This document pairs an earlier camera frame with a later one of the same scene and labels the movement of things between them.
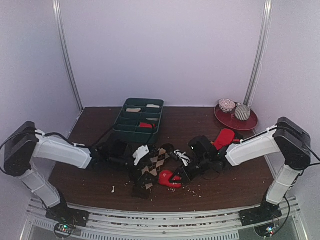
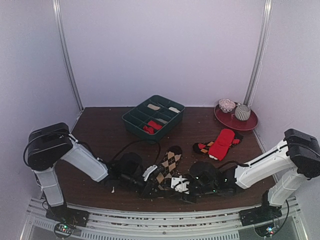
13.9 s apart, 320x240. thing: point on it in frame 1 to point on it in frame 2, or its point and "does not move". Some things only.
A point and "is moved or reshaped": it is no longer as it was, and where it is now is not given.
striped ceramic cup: [242, 112] does not move
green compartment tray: [139, 121] is moved or reshaped
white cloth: [152, 105] to [174, 109]
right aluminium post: [268, 5] does not move
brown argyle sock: [153, 165] is moved or reshaped
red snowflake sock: [164, 177] to [149, 130]
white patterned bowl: [226, 105] does not move
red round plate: [229, 119] does not move
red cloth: [144, 125] to [155, 125]
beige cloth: [135, 110] to [154, 107]
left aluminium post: [56, 4] does not move
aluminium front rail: [135, 226] does not move
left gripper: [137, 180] to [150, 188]
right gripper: [189, 170] to [186, 194]
